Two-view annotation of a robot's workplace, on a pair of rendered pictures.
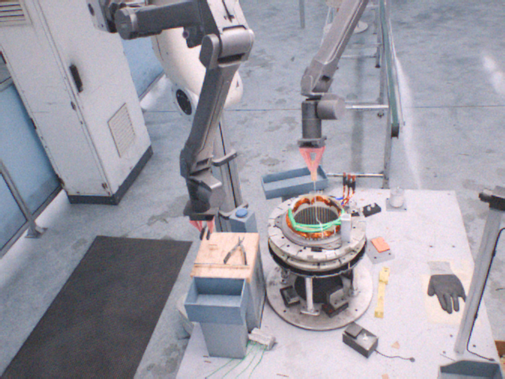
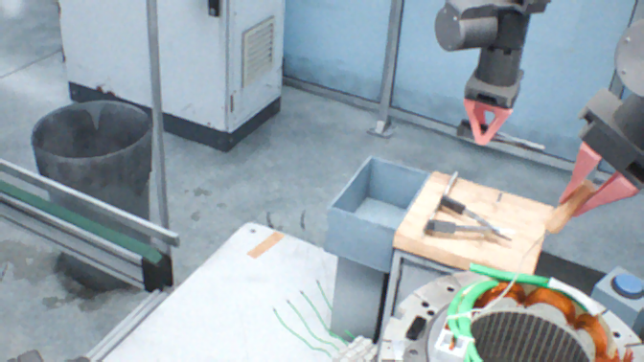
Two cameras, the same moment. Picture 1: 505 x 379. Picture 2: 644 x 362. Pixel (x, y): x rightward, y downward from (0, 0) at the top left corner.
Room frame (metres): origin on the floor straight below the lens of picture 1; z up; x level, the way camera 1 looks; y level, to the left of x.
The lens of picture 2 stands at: (0.93, -0.74, 1.66)
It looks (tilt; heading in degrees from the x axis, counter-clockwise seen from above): 34 degrees down; 99
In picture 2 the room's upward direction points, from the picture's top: 4 degrees clockwise
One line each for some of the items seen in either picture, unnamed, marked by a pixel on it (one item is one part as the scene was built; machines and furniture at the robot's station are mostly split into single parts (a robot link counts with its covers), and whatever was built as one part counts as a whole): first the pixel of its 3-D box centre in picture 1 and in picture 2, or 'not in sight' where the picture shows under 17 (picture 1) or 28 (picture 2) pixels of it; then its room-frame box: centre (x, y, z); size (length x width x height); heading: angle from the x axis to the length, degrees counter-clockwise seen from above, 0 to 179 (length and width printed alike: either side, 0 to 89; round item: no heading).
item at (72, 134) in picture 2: not in sight; (97, 173); (-0.08, 0.99, 0.39); 0.39 x 0.39 x 0.35
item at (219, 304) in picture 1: (222, 320); (372, 260); (0.89, 0.15, 0.92); 0.17 x 0.11 x 0.28; 76
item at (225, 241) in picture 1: (226, 256); (476, 225); (1.04, 0.11, 1.05); 0.20 x 0.19 x 0.02; 166
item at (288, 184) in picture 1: (295, 205); not in sight; (1.41, -0.17, 0.92); 0.25 x 0.11 x 0.28; 94
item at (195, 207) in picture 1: (200, 201); (498, 65); (1.02, 0.15, 1.30); 0.10 x 0.07 x 0.07; 77
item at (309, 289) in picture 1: (309, 290); not in sight; (0.97, -0.14, 0.91); 0.02 x 0.02 x 0.21
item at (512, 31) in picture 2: (198, 185); (503, 24); (1.02, 0.15, 1.36); 0.07 x 0.06 x 0.07; 37
